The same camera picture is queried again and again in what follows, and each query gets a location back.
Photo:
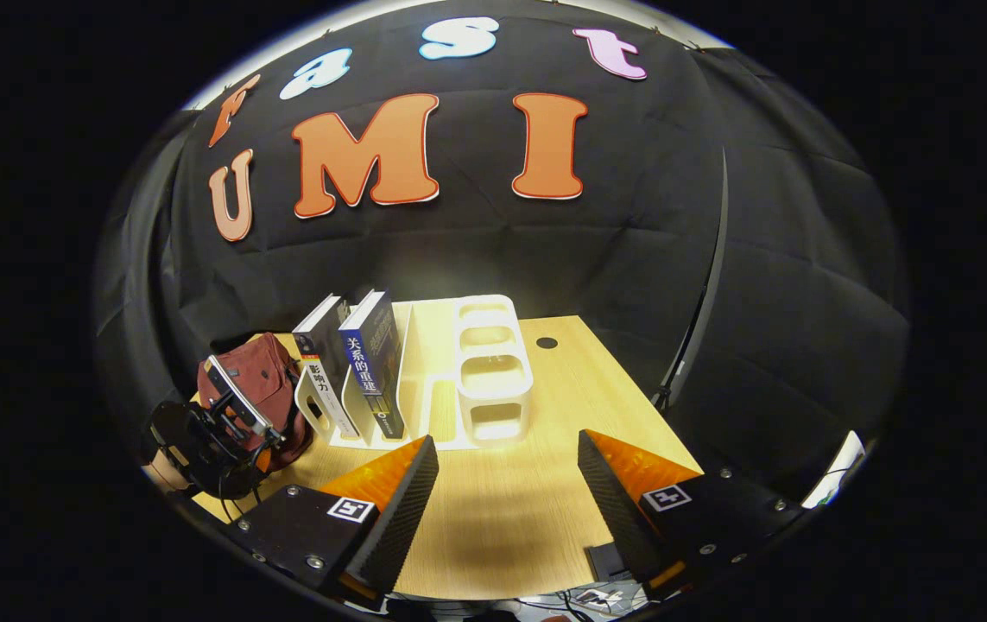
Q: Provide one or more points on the white bookshelf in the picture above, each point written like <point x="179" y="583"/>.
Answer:
<point x="493" y="380"/>

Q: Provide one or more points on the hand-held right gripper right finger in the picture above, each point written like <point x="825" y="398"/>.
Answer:
<point x="614" y="510"/>

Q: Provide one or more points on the black stand pole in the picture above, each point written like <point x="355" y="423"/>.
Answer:
<point x="705" y="294"/>

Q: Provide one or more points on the maroon schoolbag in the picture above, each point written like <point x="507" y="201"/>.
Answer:
<point x="264" y="376"/>

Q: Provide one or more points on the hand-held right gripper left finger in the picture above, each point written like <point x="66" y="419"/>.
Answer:
<point x="398" y="527"/>

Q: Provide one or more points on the blue cover book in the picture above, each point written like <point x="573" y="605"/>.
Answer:
<point x="372" y="363"/>

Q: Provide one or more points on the white-framed monitor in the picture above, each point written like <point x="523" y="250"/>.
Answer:
<point x="838" y="471"/>

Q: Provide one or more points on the white portrait cover book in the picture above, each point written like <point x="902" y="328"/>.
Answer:
<point x="325" y="363"/>

